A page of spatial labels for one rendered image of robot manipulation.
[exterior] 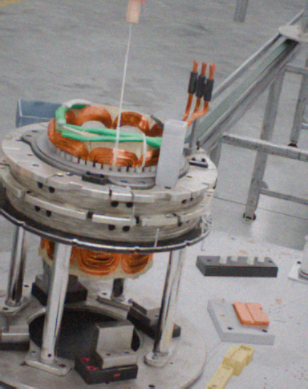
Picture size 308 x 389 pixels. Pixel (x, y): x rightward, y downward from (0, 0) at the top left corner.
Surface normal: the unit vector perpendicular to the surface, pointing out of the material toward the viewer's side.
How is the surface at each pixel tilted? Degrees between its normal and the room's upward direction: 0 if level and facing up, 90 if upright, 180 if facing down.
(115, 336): 90
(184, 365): 0
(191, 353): 0
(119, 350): 0
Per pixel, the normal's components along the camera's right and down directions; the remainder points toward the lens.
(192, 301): 0.15, -0.93
